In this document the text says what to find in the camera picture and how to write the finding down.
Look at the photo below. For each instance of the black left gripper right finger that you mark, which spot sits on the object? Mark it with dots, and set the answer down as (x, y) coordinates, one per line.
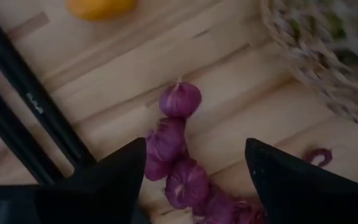
(306, 199)

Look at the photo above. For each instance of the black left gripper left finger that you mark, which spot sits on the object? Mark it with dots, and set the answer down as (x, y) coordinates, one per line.
(104, 193)

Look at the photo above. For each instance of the purple garlic braid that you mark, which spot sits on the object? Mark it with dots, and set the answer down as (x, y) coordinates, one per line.
(179, 101)

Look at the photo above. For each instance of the yellow lemon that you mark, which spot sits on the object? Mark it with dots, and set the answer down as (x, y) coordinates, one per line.
(101, 9)

